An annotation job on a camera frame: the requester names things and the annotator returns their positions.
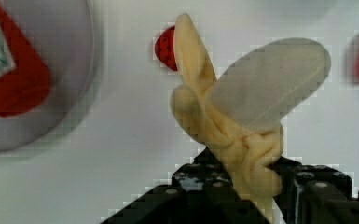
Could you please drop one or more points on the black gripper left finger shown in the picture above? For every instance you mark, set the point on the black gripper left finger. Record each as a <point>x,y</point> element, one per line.
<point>201,192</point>

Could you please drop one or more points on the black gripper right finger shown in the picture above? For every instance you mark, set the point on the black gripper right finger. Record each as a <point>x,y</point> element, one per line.
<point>315,194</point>

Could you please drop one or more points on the peeled toy banana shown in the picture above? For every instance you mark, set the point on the peeled toy banana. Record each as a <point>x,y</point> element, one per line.
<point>238,115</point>

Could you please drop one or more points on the toy strawberry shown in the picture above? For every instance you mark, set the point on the toy strawberry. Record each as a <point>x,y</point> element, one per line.
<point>164,49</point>

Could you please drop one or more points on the grey oval plate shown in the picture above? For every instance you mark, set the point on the grey oval plate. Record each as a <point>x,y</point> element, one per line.
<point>46,59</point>

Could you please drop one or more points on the red ketchup bottle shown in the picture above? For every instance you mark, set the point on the red ketchup bottle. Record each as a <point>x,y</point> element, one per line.
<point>25,81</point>

